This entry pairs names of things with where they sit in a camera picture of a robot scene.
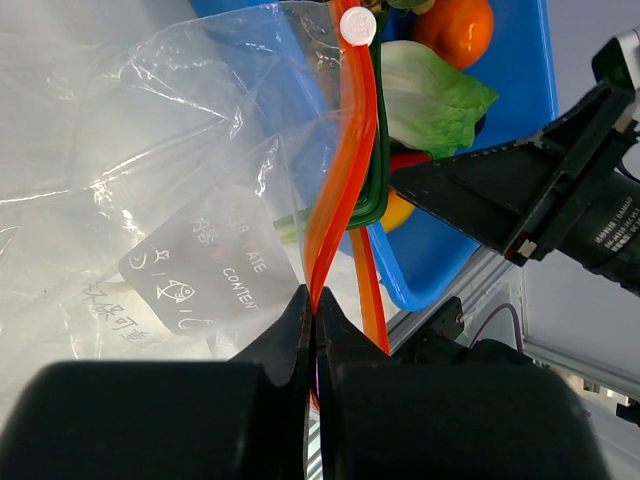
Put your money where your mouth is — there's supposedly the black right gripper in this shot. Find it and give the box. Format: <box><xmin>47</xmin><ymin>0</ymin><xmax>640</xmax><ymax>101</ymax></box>
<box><xmin>391</xmin><ymin>82</ymin><xmax>639</xmax><ymax>293</ymax></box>

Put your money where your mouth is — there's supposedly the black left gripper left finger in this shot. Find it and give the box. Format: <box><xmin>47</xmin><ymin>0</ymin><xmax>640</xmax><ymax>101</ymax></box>
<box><xmin>1</xmin><ymin>287</ymin><xmax>313</xmax><ymax>479</ymax></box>

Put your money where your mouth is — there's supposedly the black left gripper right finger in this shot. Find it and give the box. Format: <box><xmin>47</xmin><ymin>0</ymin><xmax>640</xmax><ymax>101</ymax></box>
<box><xmin>314</xmin><ymin>291</ymin><xmax>609</xmax><ymax>479</ymax></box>

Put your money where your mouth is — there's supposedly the clear zip bag orange zipper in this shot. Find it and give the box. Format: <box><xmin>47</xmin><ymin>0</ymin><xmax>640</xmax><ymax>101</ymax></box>
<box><xmin>1</xmin><ymin>1</ymin><xmax>378</xmax><ymax>417</ymax></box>

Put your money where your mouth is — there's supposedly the yellow mango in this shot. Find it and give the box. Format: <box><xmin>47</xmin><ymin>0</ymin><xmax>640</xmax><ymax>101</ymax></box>
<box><xmin>380</xmin><ymin>190</ymin><xmax>415</xmax><ymax>233</ymax></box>

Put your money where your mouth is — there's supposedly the red chili pepper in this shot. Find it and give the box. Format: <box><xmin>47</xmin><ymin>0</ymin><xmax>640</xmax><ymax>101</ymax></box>
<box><xmin>390</xmin><ymin>151</ymin><xmax>431</xmax><ymax>173</ymax></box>

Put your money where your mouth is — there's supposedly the napa cabbage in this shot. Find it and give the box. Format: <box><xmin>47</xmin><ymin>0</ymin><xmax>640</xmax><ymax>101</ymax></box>
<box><xmin>381</xmin><ymin>40</ymin><xmax>499</xmax><ymax>159</ymax></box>

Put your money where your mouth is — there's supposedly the orange fruit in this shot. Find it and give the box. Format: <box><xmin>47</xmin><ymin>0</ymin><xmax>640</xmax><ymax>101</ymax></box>
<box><xmin>410</xmin><ymin>0</ymin><xmax>494</xmax><ymax>70</ymax></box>

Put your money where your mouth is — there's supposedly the blue plastic bin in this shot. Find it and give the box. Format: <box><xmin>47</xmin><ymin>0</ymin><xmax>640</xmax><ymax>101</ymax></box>
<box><xmin>190</xmin><ymin>1</ymin><xmax>557</xmax><ymax>311</ymax></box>

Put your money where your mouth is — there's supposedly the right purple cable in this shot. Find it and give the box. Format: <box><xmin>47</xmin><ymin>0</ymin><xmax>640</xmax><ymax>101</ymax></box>
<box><xmin>472</xmin><ymin>302</ymin><xmax>524</xmax><ymax>351</ymax></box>

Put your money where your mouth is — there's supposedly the aluminium rail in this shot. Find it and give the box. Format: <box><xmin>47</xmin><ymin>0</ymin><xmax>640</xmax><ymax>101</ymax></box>
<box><xmin>304</xmin><ymin>247</ymin><xmax>640</xmax><ymax>480</ymax></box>

